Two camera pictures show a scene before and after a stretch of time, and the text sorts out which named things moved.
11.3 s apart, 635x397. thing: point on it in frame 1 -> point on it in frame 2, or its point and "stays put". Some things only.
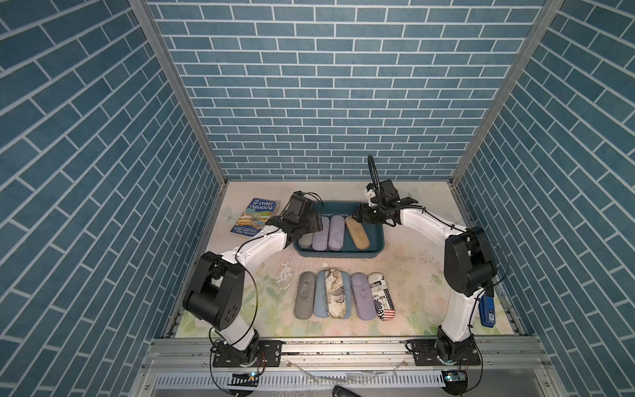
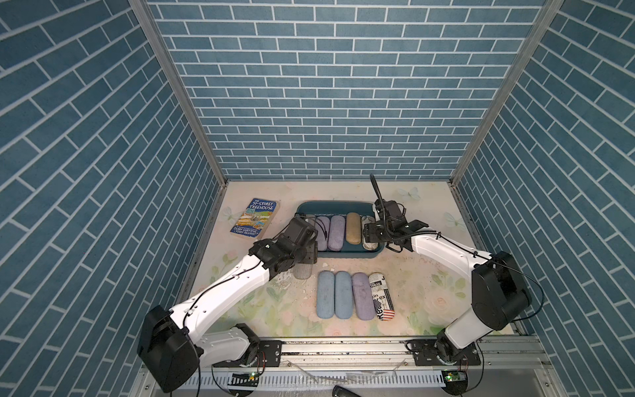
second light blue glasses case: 347,288 stays put
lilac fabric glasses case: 320,239 stays put
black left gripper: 315,222 -> 312,252
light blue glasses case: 321,301 stays put
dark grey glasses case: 303,306 -> 303,271
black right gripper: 361,213 -> 370,233
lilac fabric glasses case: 336,232 stays put
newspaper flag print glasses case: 382,299 stays put
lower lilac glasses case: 364,298 stays put
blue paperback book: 253,217 stays put
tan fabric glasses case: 358,233 stays put
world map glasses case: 336,299 -> 368,219
